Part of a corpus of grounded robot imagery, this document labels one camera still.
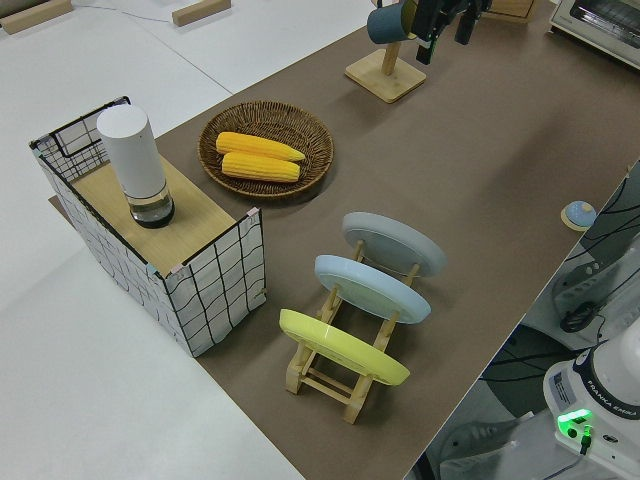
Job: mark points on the gray round plate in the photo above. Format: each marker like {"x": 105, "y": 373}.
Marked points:
{"x": 390, "y": 240}

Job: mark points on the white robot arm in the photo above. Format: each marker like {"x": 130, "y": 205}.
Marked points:
{"x": 615, "y": 370}

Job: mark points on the white cylindrical container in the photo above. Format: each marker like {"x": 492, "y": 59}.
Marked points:
{"x": 135, "y": 155}

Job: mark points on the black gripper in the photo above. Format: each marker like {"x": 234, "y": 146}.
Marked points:
{"x": 455, "y": 5}

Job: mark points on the dark blue mug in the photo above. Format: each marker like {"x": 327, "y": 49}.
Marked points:
{"x": 382, "y": 25}

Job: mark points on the small pink clip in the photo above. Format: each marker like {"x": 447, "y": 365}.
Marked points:
{"x": 178, "y": 272}
{"x": 254, "y": 215}

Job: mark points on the yellow corn cob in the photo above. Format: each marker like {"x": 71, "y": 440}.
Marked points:
{"x": 255, "y": 145}
{"x": 260, "y": 167}

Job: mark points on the yellow round plate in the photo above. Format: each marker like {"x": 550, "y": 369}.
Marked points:
{"x": 340, "y": 345}

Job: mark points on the brown table mat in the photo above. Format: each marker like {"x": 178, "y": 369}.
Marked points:
{"x": 475, "y": 150}

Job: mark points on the wooden mug tree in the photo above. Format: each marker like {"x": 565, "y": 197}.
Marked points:
{"x": 385, "y": 80}

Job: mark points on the cream toaster oven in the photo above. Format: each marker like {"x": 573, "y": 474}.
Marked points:
{"x": 600, "y": 25}

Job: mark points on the long wooden block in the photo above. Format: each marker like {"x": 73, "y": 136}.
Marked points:
{"x": 35, "y": 15}
{"x": 200, "y": 12}

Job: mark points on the blue call bell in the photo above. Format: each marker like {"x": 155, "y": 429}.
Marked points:
{"x": 579, "y": 212}

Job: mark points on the brown wicker basket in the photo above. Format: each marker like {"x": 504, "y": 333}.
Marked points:
{"x": 260, "y": 115}

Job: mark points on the low wooden plate rack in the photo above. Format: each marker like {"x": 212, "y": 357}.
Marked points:
{"x": 294, "y": 377}

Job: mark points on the light blue round plate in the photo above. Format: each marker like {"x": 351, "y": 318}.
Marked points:
{"x": 370, "y": 290}

